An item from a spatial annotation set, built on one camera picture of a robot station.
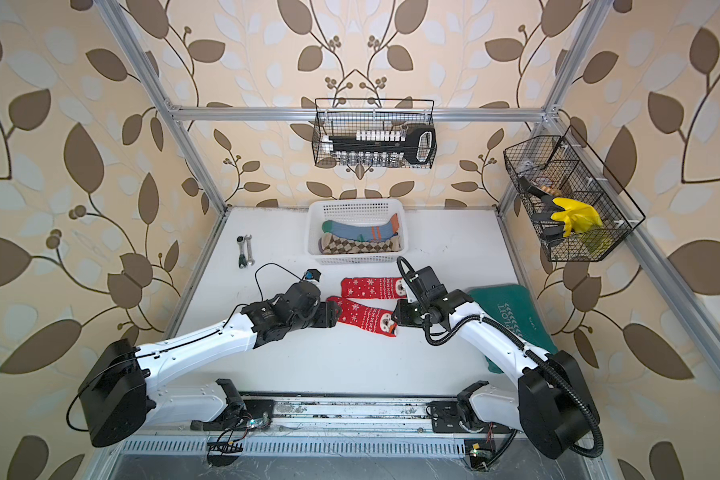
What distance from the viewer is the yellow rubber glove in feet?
2.18

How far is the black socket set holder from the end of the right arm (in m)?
0.37

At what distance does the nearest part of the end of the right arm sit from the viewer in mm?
608

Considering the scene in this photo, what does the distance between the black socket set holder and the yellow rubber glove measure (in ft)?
1.20

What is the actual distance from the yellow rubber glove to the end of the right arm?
0.97 ft

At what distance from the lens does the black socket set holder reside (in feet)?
2.70
